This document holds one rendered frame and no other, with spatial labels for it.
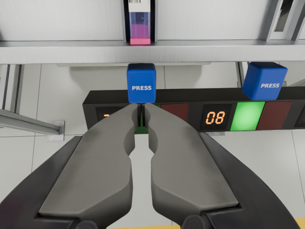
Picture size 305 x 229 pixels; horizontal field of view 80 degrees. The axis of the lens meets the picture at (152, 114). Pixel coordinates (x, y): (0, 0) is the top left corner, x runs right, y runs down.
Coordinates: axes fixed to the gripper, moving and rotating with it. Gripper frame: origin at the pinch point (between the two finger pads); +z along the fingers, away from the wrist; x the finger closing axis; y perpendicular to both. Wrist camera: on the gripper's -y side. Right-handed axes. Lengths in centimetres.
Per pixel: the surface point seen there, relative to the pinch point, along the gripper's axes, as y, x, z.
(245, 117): 4.5, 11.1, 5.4
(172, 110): 3.4, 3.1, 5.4
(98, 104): 2.5, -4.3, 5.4
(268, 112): 3.9, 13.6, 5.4
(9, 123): 23, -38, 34
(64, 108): 35, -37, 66
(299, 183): 63, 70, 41
